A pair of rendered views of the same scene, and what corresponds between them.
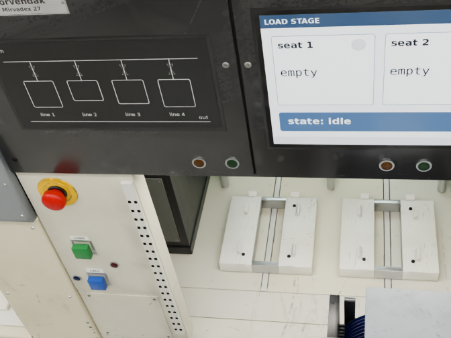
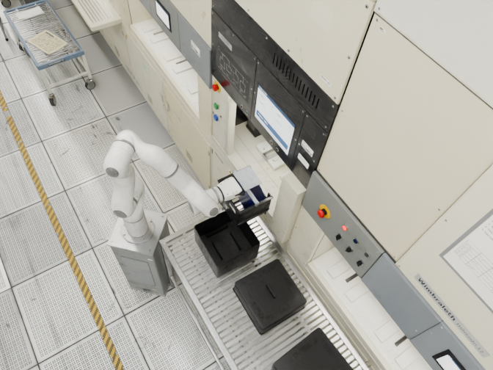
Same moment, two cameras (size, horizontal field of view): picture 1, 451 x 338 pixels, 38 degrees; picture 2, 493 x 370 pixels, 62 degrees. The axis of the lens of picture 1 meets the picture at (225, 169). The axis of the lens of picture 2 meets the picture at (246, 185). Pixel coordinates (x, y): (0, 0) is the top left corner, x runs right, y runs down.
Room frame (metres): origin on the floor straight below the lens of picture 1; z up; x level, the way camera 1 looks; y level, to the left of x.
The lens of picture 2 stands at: (-0.47, -0.87, 2.98)
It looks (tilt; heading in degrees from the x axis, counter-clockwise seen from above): 57 degrees down; 35
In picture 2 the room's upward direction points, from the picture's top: 7 degrees clockwise
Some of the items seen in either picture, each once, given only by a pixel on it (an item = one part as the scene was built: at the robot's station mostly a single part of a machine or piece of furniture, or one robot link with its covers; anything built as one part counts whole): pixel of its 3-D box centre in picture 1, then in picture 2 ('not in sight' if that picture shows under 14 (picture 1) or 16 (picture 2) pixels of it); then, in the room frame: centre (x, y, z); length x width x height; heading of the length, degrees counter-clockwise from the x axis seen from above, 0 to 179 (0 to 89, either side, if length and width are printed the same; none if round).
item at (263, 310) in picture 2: not in sight; (269, 294); (0.24, -0.62, 0.83); 0.29 x 0.29 x 0.13; 72
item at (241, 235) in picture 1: (269, 231); (277, 150); (0.98, -0.07, 0.89); 0.22 x 0.21 x 0.04; 163
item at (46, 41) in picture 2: not in sight; (47, 41); (0.81, 2.37, 0.47); 0.31 x 0.23 x 0.02; 95
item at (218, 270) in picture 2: not in sight; (226, 241); (0.30, -0.24, 0.85); 0.28 x 0.28 x 0.17; 72
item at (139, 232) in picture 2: not in sight; (135, 222); (0.04, 0.22, 0.85); 0.19 x 0.19 x 0.18
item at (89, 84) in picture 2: not in sight; (51, 49); (0.88, 2.54, 0.24); 0.97 x 0.52 x 0.48; 76
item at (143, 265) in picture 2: not in sight; (147, 254); (0.04, 0.22, 0.38); 0.28 x 0.28 x 0.76; 28
